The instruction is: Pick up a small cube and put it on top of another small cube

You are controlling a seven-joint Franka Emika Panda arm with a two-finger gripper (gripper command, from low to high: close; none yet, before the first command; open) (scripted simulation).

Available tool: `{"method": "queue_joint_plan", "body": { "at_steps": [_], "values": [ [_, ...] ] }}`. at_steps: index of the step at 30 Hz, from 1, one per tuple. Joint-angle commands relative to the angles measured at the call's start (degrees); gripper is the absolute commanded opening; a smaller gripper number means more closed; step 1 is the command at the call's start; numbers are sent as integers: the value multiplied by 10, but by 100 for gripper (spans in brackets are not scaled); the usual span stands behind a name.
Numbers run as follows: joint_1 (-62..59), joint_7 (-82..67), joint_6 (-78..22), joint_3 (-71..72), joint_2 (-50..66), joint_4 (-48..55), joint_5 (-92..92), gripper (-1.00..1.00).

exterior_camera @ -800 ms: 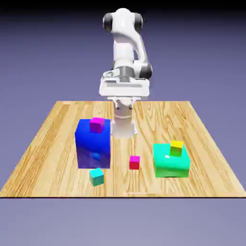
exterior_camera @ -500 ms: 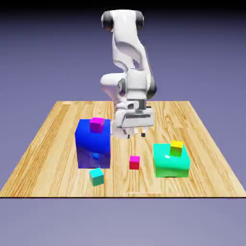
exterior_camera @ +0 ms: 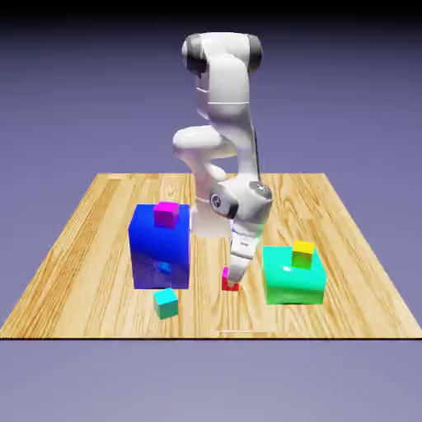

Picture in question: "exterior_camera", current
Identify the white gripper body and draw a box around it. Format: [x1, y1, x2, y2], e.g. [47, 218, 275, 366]
[227, 251, 255, 284]

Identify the small red cube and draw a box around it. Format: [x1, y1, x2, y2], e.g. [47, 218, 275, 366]
[221, 266, 240, 293]

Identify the small yellow cube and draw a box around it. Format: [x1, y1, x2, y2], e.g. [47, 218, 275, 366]
[291, 240, 316, 270]

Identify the small cyan cube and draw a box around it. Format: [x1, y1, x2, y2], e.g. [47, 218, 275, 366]
[152, 287, 180, 321]

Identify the small magenta cube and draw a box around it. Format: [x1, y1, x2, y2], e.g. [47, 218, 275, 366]
[152, 201, 181, 229]

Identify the large green box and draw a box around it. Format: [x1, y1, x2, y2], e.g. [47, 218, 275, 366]
[261, 245, 328, 306]

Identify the large blue box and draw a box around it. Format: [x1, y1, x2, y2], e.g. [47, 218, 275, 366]
[127, 203, 192, 291]

